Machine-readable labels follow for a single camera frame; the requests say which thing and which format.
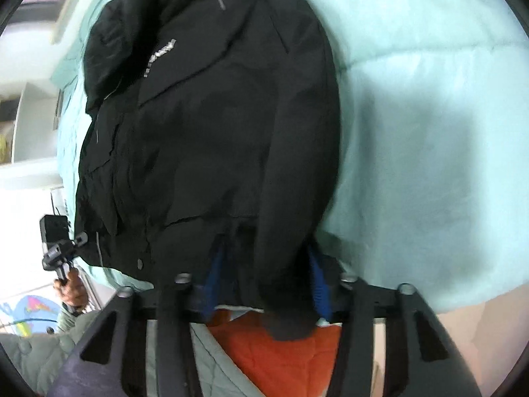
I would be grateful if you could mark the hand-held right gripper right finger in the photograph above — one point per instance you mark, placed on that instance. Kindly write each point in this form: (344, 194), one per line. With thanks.
(355, 339)

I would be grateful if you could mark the teal quilted duvet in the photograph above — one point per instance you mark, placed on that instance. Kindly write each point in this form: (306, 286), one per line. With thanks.
(413, 132)

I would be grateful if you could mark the colourful play mat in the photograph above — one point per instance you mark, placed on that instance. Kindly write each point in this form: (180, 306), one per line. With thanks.
(29, 312)

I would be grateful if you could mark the black hooded jacket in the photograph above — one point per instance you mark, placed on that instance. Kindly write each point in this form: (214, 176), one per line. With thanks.
(215, 132)

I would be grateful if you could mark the white bookshelf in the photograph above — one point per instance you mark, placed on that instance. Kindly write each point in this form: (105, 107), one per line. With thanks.
(33, 124)

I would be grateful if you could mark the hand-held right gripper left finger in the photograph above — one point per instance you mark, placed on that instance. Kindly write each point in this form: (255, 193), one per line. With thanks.
(175, 339)

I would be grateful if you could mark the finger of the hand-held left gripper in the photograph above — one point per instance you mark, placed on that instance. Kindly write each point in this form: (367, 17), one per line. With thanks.
(80, 240)

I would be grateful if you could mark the green quilted coat orange lining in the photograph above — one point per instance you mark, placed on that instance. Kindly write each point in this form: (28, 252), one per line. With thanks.
(272, 359)

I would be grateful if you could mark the person's left forearm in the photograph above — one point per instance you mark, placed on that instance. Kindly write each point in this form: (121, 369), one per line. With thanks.
(45, 351)

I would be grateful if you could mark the person's left hand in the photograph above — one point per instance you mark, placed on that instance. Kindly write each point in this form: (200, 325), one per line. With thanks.
(74, 293)

